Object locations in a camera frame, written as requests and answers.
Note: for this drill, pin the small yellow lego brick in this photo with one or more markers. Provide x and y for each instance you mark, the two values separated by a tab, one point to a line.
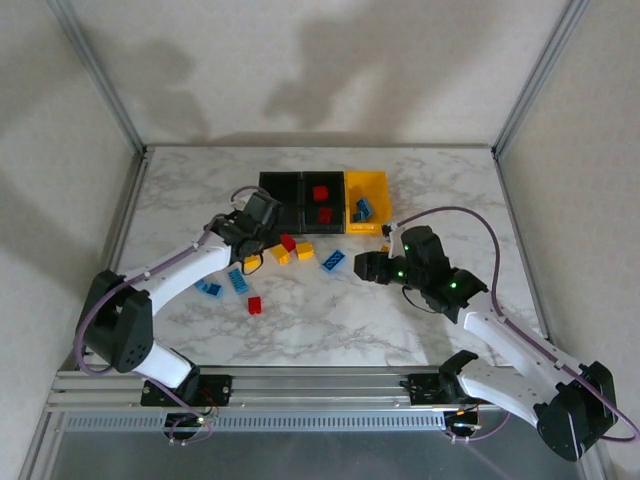
281	254
252	260
305	250

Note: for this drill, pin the long blue lego brick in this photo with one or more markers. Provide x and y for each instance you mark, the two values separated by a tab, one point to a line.
365	205
238	281
334	261

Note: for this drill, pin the small blue lego brick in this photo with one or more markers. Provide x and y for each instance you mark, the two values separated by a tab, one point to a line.
361	217
201	286
215	291

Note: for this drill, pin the small red lego brick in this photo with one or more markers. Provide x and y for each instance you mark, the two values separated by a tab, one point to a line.
287	243
320	193
255	305
326	215

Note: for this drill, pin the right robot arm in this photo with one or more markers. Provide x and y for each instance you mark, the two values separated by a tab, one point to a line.
515	340

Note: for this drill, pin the black plastic storage bin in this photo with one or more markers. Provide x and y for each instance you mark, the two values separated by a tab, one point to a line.
290	205
335	200

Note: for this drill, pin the yellow plastic storage bin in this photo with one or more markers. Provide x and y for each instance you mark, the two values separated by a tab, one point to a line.
367	227

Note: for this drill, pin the black controller board with lights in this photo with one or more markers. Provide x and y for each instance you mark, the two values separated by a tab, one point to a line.
180	424
462	427

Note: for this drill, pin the grey translucent lower panel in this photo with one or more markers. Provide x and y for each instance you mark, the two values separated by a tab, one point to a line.
320	457

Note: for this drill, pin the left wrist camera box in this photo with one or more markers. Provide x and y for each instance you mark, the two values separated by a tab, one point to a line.
240	200

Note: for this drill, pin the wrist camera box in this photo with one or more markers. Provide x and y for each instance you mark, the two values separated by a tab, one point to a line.
391	231
240	200

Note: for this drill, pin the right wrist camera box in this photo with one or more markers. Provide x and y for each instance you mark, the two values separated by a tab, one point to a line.
391	231

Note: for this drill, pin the aluminium table back rail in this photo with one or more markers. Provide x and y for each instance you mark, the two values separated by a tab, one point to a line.
320	146

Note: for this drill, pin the aluminium table side rail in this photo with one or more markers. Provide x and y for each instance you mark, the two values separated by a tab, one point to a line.
510	200
134	185

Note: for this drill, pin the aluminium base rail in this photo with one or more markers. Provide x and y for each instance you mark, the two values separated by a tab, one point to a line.
320	387

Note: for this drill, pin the aluminium frame post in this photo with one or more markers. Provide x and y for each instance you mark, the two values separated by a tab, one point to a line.
100	75
539	75

